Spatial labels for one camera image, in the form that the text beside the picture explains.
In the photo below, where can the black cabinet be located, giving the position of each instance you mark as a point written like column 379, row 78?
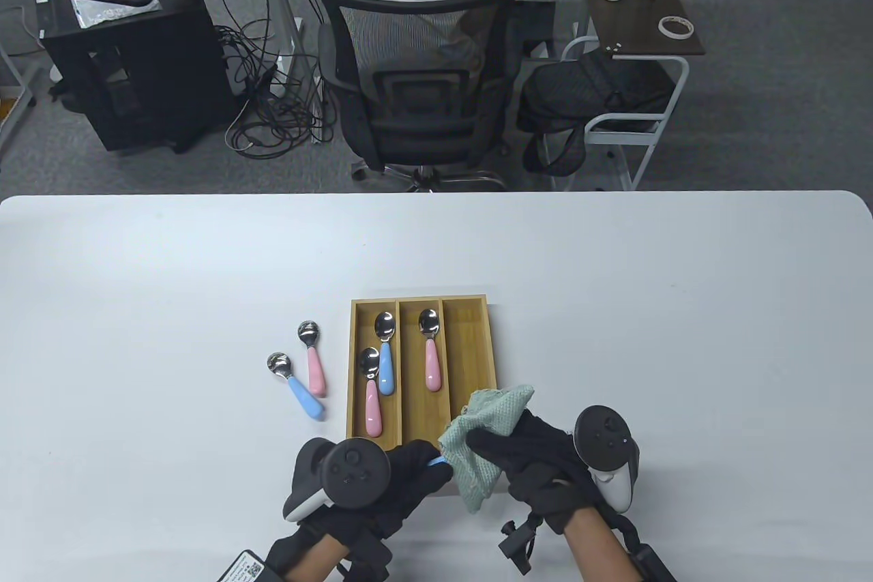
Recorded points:
column 143, row 77

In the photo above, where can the person's left hand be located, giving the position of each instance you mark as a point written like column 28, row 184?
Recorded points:
column 416, row 479

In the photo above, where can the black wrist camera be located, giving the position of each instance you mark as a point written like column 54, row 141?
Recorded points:
column 520, row 544
column 249, row 568

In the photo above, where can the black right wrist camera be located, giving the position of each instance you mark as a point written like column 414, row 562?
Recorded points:
column 520, row 544

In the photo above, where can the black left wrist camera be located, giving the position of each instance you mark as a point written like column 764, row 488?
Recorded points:
column 249, row 568

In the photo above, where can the wooden cutlery tray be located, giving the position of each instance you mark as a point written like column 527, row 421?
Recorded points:
column 470, row 343

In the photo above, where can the black mesh office chair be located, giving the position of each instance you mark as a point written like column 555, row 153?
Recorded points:
column 416, row 111

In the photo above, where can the person's right hand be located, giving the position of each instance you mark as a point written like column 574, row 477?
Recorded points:
column 545, row 473

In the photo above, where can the white tape roll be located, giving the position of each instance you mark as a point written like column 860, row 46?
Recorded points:
column 676, row 26

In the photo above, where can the person's left forearm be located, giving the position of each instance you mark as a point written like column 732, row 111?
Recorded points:
column 314, row 561

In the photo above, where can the green fish scale cleaning cloth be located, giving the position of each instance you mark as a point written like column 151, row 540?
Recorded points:
column 477, row 466

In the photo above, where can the brown white side table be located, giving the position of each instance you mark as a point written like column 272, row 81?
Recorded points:
column 658, row 2

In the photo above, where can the black white controller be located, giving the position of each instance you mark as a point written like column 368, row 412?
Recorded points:
column 603, row 439
column 351, row 476

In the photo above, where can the silver foil bag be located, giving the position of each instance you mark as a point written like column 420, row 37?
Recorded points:
column 102, row 12

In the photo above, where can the person's right forearm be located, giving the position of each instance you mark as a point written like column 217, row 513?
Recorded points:
column 600, row 555

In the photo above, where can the black bag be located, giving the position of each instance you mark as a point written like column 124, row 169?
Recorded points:
column 586, row 91

